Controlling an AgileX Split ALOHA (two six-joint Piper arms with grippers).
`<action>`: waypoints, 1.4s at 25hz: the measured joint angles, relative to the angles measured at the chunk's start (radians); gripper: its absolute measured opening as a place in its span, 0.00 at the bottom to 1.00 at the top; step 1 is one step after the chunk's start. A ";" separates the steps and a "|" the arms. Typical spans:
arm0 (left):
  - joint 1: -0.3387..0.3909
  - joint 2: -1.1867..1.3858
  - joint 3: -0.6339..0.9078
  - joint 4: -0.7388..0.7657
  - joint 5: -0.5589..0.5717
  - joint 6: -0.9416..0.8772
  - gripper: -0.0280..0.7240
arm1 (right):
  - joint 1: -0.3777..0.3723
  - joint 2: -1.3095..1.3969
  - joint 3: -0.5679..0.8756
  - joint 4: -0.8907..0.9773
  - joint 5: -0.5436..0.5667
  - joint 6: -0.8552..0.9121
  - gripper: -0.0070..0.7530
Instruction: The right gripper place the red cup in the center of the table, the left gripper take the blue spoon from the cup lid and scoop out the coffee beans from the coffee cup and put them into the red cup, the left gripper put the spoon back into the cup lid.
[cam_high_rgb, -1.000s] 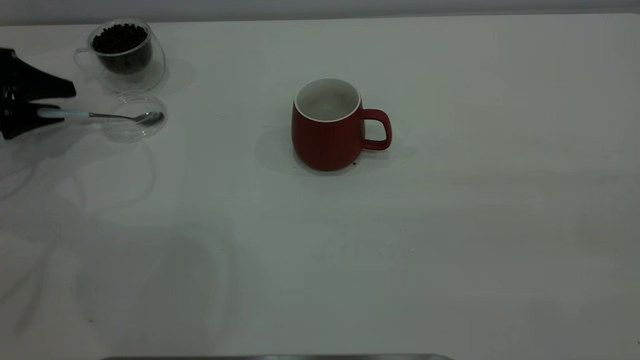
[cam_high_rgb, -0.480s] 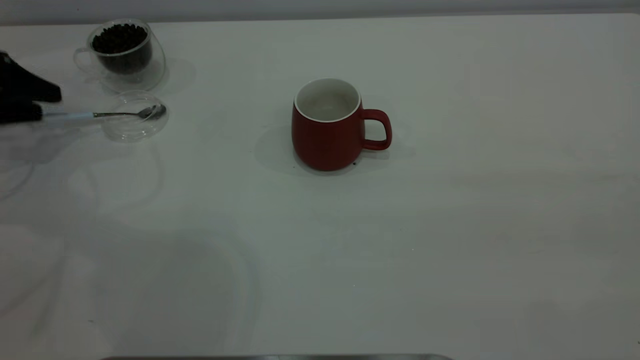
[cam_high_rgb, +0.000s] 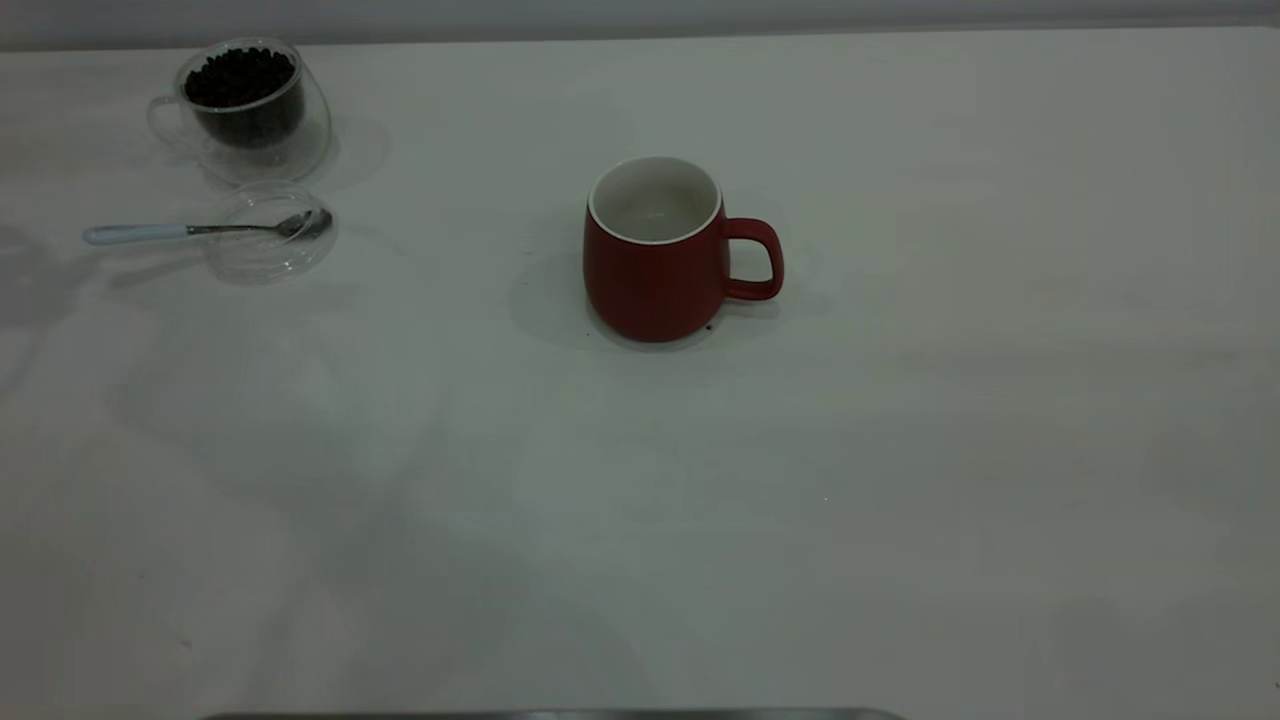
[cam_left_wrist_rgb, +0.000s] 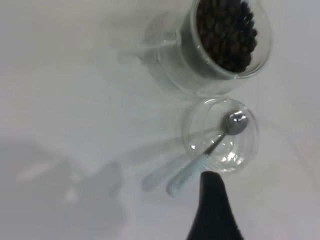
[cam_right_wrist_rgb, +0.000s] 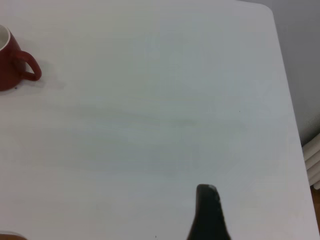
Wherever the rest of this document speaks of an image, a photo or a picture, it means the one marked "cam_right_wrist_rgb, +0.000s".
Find white radiator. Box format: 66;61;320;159
301;133;320;191

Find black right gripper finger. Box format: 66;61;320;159
186;183;232;240

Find red ceramic mug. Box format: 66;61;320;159
0;24;43;92

